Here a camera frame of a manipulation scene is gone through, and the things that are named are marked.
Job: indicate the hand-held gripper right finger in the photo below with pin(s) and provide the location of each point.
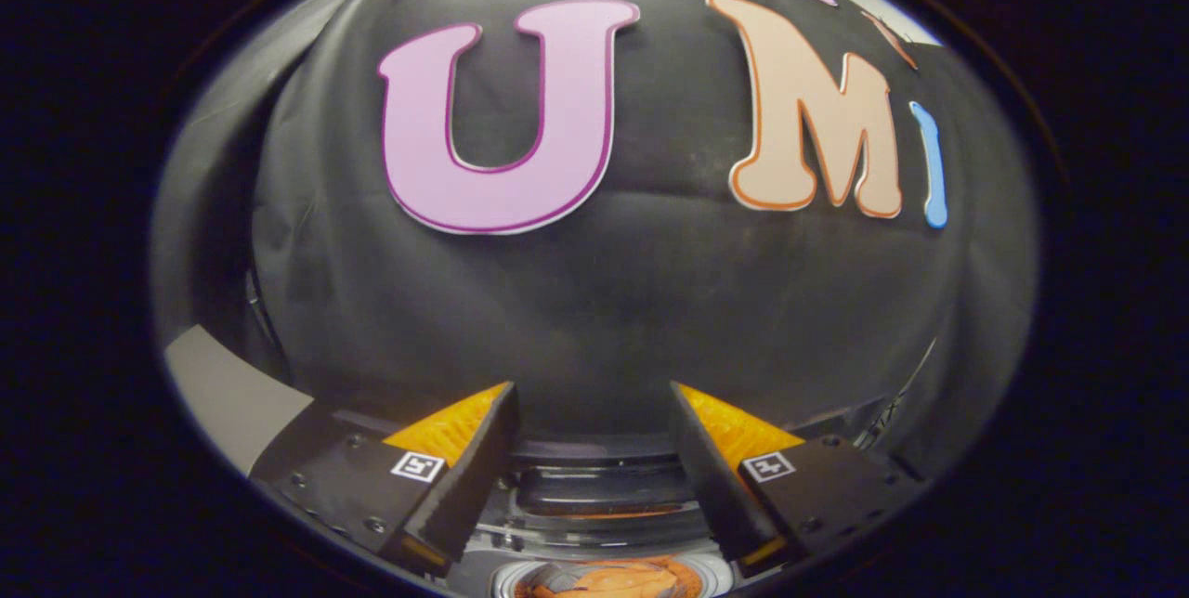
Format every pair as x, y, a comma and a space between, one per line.
715, 487

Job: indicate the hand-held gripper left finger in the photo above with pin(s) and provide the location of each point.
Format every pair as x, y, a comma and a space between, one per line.
469, 487

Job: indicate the grey washing machine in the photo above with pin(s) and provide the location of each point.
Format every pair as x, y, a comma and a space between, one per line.
502, 570

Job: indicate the dark glass washing machine lid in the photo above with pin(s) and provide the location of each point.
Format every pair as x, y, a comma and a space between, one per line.
604, 487

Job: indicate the orange shirt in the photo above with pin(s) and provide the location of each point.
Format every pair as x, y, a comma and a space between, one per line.
608, 579

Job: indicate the black light stand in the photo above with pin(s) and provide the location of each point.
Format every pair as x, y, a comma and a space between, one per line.
896, 403

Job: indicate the black backdrop cloth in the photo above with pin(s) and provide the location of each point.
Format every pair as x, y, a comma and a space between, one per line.
604, 301

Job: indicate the beige cabinet with dark sides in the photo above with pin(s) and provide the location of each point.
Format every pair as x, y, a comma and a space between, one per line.
232, 394

